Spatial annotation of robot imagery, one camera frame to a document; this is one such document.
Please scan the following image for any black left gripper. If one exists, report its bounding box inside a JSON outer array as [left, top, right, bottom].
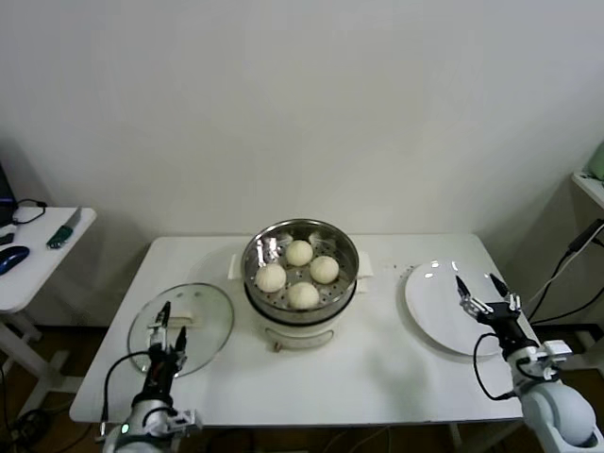
[[143, 300, 189, 396]]

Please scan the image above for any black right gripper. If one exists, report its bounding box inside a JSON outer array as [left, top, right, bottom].
[[455, 272, 538, 359]]

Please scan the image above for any round glass pot lid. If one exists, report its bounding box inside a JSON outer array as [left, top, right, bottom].
[[126, 281, 236, 378]]

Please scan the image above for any white steamed baozi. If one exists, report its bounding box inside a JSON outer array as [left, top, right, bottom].
[[285, 239, 314, 267], [309, 255, 341, 284], [255, 262, 287, 293], [287, 281, 321, 310]]

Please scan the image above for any perforated steel steamer basket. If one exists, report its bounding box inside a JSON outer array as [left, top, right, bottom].
[[228, 218, 377, 313]]

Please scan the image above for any white round plate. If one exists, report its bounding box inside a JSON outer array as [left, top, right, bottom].
[[404, 260, 519, 358]]

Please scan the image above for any black power adapter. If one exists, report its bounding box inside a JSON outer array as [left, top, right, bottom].
[[567, 221, 599, 255]]

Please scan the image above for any white electric cooking pot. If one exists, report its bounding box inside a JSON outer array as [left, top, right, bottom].
[[244, 281, 360, 354]]

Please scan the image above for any white side table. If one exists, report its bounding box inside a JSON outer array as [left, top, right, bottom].
[[0, 206, 98, 416]]

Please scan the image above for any white shelf table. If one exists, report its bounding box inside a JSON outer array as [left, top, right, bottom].
[[572, 172, 604, 211]]

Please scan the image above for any pale green appliance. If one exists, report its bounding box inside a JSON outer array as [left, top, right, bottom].
[[589, 143, 604, 181]]

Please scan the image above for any blue computer mouse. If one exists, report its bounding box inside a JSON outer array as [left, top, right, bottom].
[[0, 244, 31, 276]]

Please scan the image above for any black laptop screen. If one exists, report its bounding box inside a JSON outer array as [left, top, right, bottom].
[[0, 159, 19, 224]]

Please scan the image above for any white power cable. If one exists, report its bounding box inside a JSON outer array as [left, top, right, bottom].
[[526, 249, 579, 306]]

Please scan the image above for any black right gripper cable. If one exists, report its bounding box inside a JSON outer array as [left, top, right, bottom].
[[473, 332, 518, 401]]

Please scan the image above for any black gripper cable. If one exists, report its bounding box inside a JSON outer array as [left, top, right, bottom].
[[96, 349, 153, 443], [473, 332, 518, 401]]

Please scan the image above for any black power cable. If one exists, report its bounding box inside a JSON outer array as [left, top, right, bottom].
[[528, 238, 604, 327]]

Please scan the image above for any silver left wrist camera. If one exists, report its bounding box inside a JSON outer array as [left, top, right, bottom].
[[162, 408, 204, 434]]

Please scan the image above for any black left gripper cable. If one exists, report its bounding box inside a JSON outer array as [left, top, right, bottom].
[[96, 349, 153, 443]]

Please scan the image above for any green handled knife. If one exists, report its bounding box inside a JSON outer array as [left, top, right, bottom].
[[45, 206, 83, 250]]

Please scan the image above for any black cable with plug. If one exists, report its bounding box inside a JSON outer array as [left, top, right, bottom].
[[9, 198, 48, 227]]

